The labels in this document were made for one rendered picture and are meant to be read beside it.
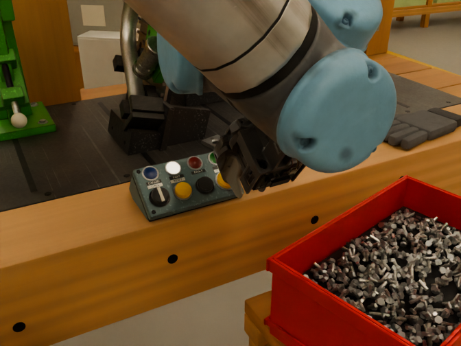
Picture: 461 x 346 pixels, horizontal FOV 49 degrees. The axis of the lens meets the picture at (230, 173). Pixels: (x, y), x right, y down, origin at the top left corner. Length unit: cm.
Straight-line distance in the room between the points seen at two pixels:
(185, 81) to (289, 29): 15
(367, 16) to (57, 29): 86
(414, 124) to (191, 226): 50
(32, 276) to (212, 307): 126
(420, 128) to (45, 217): 68
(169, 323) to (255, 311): 115
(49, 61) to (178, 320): 103
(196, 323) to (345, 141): 157
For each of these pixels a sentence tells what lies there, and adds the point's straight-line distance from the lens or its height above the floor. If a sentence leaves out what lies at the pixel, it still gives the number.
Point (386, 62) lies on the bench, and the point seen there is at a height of 88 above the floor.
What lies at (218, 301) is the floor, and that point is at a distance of 192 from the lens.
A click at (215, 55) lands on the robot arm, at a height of 122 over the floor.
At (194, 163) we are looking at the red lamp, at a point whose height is 95.
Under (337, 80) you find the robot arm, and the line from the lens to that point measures 28.
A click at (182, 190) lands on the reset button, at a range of 71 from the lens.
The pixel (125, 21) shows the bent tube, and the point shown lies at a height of 110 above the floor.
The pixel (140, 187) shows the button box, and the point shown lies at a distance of 72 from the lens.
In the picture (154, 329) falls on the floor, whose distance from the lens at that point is 183.
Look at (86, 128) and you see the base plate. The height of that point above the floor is 90.
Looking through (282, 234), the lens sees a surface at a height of 81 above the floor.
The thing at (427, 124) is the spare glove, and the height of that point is 92.
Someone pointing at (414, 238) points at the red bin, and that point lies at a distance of 73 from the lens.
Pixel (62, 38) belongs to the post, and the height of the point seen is 103.
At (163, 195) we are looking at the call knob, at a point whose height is 93.
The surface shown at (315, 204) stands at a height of 85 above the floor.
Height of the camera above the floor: 129
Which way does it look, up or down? 28 degrees down
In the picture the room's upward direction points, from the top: straight up
